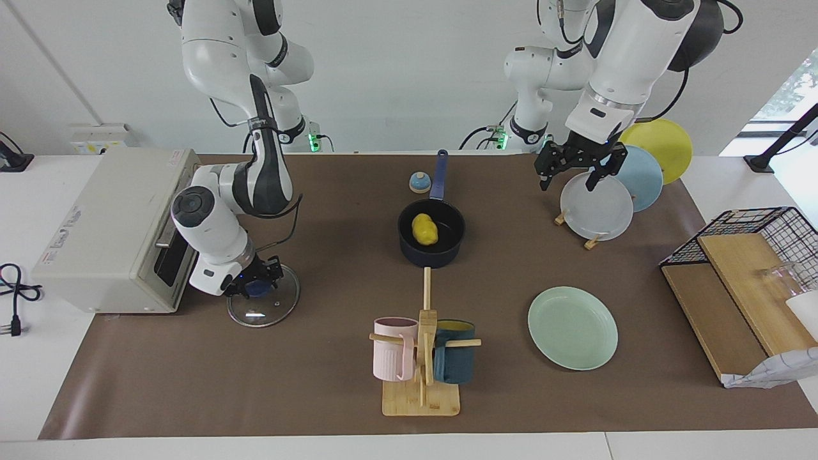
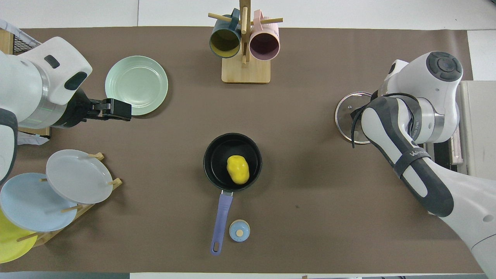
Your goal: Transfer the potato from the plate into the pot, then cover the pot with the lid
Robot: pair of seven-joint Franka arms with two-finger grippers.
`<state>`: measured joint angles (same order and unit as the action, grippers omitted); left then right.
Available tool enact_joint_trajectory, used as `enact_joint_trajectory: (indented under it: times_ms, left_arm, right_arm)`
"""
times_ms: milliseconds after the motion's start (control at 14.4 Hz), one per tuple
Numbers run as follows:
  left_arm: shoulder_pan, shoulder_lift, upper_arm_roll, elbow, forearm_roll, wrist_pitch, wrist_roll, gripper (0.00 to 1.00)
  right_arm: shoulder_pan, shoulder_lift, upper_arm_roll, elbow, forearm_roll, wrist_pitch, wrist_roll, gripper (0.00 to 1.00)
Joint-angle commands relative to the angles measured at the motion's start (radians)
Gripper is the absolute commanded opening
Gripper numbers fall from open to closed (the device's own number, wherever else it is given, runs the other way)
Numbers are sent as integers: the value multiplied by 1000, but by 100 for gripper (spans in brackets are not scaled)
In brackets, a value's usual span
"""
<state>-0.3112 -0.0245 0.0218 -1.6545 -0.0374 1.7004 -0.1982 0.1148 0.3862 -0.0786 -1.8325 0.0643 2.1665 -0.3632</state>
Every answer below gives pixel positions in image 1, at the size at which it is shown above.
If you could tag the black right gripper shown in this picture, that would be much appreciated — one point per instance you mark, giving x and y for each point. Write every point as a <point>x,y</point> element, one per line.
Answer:
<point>255,276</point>

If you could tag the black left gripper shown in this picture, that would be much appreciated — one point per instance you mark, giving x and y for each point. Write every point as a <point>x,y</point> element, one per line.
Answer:
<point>578,153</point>

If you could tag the glass lid purple knob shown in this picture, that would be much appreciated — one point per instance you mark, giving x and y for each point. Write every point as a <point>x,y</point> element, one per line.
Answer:
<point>278,306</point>

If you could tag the yellow potato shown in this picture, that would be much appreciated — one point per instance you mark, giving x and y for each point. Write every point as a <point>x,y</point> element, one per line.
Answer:
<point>425,230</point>

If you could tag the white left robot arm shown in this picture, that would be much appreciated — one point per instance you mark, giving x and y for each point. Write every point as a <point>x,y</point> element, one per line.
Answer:
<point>626,57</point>

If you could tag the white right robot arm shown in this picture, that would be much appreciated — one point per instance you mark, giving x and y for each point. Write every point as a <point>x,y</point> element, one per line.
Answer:
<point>217,64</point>

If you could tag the grey plate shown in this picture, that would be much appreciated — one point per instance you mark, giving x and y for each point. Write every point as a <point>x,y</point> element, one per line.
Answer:
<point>597,211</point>

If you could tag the wooden plate rack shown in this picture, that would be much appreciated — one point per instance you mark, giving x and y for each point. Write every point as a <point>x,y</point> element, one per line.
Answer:
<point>593,243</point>

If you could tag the light blue plate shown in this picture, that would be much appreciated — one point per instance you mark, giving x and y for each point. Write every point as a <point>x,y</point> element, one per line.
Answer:
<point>645,179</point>

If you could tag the yellow plate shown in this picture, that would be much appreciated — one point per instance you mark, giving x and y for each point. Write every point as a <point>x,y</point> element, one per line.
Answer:
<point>668,147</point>

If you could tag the pale green plate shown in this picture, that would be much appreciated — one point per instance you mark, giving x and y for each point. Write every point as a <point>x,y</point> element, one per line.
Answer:
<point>572,329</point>

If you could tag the brown table mat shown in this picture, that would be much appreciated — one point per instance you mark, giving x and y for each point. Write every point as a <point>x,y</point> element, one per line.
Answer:
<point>255,383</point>

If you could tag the pink mug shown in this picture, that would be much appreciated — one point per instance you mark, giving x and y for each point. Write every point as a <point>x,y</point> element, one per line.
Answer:
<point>390,358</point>

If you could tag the beige toaster oven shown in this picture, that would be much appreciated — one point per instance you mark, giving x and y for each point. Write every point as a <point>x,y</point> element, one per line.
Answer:
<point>108,236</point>

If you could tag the wooden mug tree stand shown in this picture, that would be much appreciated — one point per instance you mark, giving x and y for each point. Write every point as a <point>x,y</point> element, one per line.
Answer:
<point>422,399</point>

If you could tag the brown wooden board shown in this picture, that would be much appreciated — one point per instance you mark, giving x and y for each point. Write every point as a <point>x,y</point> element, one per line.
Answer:
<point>709,319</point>

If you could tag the dark blue mug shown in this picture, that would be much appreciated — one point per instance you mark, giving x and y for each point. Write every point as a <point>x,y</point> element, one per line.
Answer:
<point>455,364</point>

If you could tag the light wooden board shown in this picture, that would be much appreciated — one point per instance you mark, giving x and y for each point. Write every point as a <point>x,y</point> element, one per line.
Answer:
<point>754,287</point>

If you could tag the clear drinking glass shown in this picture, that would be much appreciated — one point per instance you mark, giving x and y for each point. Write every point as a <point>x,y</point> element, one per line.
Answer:
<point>776,278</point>

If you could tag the window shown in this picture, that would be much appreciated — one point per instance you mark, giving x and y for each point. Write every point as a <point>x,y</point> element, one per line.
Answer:
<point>792,89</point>

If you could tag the white cup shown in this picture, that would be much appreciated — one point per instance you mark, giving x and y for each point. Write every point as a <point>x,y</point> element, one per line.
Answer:
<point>805,313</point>

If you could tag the black desk clamp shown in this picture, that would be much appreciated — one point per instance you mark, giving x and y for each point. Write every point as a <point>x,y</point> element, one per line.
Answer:
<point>13,160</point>

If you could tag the white checked cloth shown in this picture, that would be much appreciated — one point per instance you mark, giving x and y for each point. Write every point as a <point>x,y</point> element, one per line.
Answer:
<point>773,370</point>

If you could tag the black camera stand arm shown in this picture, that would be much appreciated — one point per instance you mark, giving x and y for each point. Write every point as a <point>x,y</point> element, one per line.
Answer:
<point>783,144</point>

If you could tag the white wall power strip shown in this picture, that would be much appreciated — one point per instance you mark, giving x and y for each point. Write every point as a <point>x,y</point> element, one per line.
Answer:
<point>102,139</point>

